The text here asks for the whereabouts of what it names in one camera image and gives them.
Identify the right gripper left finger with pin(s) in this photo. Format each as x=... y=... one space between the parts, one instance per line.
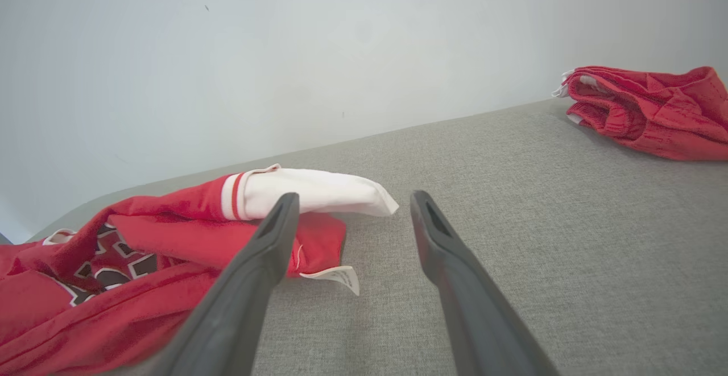
x=239 y=308

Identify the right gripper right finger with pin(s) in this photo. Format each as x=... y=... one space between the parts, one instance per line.
x=478 y=319

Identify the red jersey with white sleeves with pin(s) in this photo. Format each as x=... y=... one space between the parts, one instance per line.
x=114 y=319

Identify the red shorts with white stripes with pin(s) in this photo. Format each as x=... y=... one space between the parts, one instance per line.
x=671 y=114

